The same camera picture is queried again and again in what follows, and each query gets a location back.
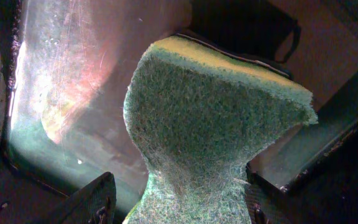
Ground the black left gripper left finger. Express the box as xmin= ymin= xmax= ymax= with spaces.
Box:
xmin=48 ymin=172 xmax=116 ymax=224

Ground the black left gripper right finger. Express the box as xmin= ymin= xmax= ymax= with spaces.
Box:
xmin=246 ymin=184 xmax=288 ymax=224

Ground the green yellow scrub sponge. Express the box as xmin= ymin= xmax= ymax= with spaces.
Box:
xmin=123 ymin=36 xmax=318 ymax=223

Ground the dark green rectangular tray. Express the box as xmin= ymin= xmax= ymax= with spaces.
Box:
xmin=0 ymin=1 xmax=358 ymax=223

